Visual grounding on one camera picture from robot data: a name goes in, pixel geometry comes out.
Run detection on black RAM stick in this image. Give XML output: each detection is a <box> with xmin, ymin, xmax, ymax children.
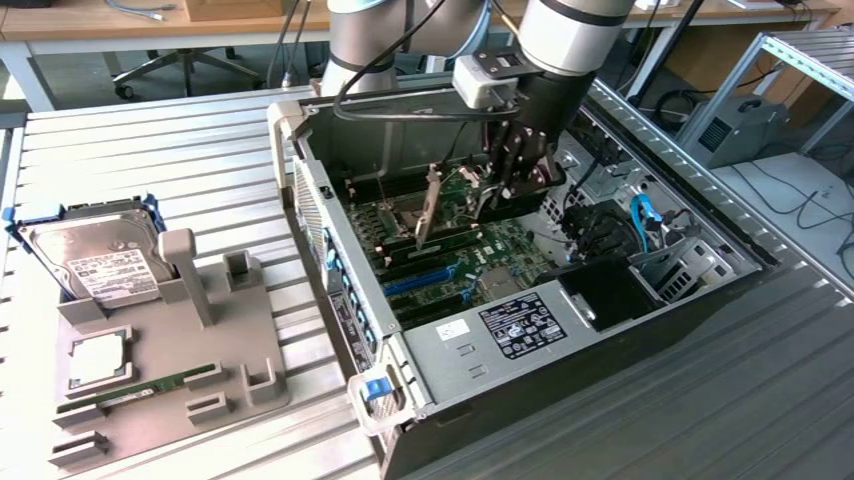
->
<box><xmin>379</xmin><ymin>224</ymin><xmax>483</xmax><ymax>264</ymax></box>

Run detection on metal disk bay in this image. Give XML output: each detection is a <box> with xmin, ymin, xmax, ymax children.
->
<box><xmin>629</xmin><ymin>236</ymin><xmax>768</xmax><ymax>307</ymax></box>

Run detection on silver chipset heat sink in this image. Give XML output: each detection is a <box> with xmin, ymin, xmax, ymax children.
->
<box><xmin>478</xmin><ymin>267</ymin><xmax>527</xmax><ymax>301</ymax></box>

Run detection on grey machine box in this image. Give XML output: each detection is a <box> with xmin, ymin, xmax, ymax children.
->
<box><xmin>693</xmin><ymin>94</ymin><xmax>793</xmax><ymax>169</ymax></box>

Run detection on grey power supply unit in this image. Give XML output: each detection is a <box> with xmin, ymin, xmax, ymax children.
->
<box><xmin>398</xmin><ymin>278</ymin><xmax>600</xmax><ymax>419</ymax></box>

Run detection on green motherboard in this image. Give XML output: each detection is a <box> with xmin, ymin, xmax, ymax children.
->
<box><xmin>343</xmin><ymin>164</ymin><xmax>569</xmax><ymax>332</ymax></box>

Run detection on open black PC case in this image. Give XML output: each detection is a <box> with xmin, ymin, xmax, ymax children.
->
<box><xmin>266</xmin><ymin>59</ymin><xmax>784</xmax><ymax>480</ymax></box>

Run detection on blue disk wire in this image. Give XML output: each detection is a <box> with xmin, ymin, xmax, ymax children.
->
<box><xmin>629</xmin><ymin>193</ymin><xmax>668</xmax><ymax>257</ymax></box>

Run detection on blue expansion slot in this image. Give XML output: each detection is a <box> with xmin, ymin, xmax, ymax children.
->
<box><xmin>383</xmin><ymin>268</ymin><xmax>457</xmax><ymax>297</ymax></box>

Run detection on aluminium frame table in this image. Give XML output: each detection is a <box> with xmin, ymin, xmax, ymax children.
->
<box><xmin>673</xmin><ymin>27</ymin><xmax>854</xmax><ymax>169</ymax></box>

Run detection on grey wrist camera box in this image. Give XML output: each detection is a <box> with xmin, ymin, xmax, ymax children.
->
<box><xmin>451</xmin><ymin>49</ymin><xmax>546</xmax><ymax>110</ymax></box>

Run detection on black slanted pole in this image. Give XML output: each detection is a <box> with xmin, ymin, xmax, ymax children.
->
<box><xmin>630</xmin><ymin>0</ymin><xmax>706</xmax><ymax>104</ymax></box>

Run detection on silver CPU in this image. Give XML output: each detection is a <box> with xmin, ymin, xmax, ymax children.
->
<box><xmin>70</xmin><ymin>335</ymin><xmax>134</xmax><ymax>391</ymax></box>

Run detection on green RAM stick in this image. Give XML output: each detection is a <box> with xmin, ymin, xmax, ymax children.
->
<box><xmin>56</xmin><ymin>363</ymin><xmax>221</xmax><ymax>415</ymax></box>

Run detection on perforated metal drive cage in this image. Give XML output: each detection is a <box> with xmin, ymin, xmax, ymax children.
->
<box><xmin>533</xmin><ymin>124</ymin><xmax>648</xmax><ymax>257</ymax></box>

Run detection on black camera cable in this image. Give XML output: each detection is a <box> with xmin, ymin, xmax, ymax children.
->
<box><xmin>331</xmin><ymin>49</ymin><xmax>522</xmax><ymax>124</ymax></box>

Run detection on CPU socket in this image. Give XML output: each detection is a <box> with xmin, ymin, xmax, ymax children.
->
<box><xmin>390</xmin><ymin>199</ymin><xmax>429</xmax><ymax>235</ymax></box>

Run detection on metal socket cover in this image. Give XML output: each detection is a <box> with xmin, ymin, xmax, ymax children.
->
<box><xmin>437</xmin><ymin>167</ymin><xmax>487</xmax><ymax>217</ymax></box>

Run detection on blue card retention clips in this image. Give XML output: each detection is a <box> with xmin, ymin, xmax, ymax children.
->
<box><xmin>322</xmin><ymin>227</ymin><xmax>383</xmax><ymax>364</ymax></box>

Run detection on black air duct box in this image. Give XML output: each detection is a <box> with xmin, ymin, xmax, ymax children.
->
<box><xmin>535</xmin><ymin>257</ymin><xmax>669</xmax><ymax>334</ymax></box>

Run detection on blue disk caddy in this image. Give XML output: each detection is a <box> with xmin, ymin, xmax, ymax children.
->
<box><xmin>0</xmin><ymin>192</ymin><xmax>169</xmax><ymax>306</ymax></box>

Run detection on silver hard disk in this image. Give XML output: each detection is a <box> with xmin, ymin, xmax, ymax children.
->
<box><xmin>16</xmin><ymin>199</ymin><xmax>167</xmax><ymax>309</ymax></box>

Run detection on light blue cable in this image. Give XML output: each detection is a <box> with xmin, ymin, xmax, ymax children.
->
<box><xmin>106</xmin><ymin>0</ymin><xmax>179</xmax><ymax>24</ymax></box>

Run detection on brown cardboard box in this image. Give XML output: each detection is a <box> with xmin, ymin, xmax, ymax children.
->
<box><xmin>183</xmin><ymin>0</ymin><xmax>282</xmax><ymax>24</ymax></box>

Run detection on grey star chair base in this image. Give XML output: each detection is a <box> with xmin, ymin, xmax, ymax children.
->
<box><xmin>110</xmin><ymin>47</ymin><xmax>266</xmax><ymax>101</ymax></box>

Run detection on black wire bundle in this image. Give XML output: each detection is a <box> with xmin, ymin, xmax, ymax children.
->
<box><xmin>559</xmin><ymin>197</ymin><xmax>637</xmax><ymax>264</ymax></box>

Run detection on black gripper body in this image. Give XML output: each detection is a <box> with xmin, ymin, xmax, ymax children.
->
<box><xmin>515</xmin><ymin>69</ymin><xmax>598</xmax><ymax>140</ymax></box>

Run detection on black expansion slot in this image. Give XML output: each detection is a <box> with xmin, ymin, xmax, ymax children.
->
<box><xmin>398</xmin><ymin>305</ymin><xmax>473</xmax><ymax>327</ymax></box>
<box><xmin>381</xmin><ymin>257</ymin><xmax>439</xmax><ymax>281</ymax></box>
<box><xmin>389</xmin><ymin>293</ymin><xmax>469</xmax><ymax>312</ymax></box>

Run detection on graphics card with metal bracket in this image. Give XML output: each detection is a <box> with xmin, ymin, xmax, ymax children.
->
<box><xmin>411</xmin><ymin>160</ymin><xmax>543</xmax><ymax>252</ymax></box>

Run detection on grey parts rack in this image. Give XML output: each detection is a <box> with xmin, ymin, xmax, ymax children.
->
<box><xmin>47</xmin><ymin>228</ymin><xmax>294</xmax><ymax>469</ymax></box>

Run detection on wooden desk white frame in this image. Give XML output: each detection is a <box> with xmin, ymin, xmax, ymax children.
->
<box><xmin>490</xmin><ymin>0</ymin><xmax>842</xmax><ymax>96</ymax></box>
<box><xmin>0</xmin><ymin>0</ymin><xmax>335</xmax><ymax>114</ymax></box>

